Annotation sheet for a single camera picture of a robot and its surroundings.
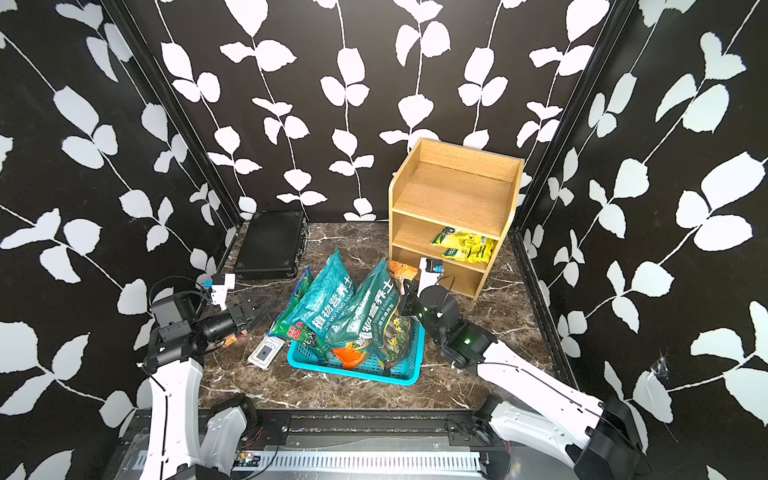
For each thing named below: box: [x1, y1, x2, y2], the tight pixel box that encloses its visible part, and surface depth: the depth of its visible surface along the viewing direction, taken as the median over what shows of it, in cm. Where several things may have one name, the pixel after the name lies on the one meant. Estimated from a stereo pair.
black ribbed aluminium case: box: [234, 210, 305, 279], surface depth 109 cm
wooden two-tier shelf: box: [388, 138, 525, 301], surface depth 89 cm
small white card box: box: [248, 336, 286, 371], surface depth 87 cm
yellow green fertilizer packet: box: [430, 227, 496, 263], surface depth 89 cm
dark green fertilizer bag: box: [325, 258, 413, 369], surface depth 73 cm
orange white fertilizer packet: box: [388, 260, 418, 281], surface depth 77 cm
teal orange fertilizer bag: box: [286, 249, 372, 369], surface depth 76 cm
